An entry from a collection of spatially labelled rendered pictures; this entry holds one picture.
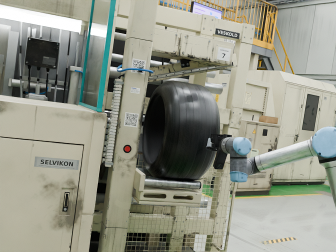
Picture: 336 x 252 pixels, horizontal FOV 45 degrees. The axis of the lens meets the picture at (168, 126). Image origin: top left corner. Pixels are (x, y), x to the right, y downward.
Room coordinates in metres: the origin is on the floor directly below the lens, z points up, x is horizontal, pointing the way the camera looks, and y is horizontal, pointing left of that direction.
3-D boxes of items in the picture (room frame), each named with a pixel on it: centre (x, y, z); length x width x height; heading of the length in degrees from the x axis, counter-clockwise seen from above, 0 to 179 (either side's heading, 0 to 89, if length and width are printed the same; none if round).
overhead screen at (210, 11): (6.26, -0.34, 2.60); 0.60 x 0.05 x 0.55; 128
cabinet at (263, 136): (7.06, -1.42, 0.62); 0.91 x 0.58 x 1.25; 128
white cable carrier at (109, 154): (2.22, 0.29, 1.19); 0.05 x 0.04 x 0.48; 19
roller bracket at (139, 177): (2.32, 0.16, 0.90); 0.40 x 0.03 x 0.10; 19
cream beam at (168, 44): (2.70, -0.03, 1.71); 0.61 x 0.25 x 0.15; 109
